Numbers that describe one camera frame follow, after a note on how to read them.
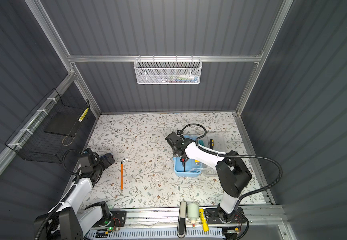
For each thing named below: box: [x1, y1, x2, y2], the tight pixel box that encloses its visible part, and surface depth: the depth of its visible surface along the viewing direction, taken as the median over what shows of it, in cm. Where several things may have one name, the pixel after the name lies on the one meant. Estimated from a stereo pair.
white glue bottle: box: [187, 203, 199, 229], surface depth 71 cm
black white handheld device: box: [177, 201, 188, 239], surface depth 72 cm
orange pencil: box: [120, 158, 129, 194], surface depth 90 cm
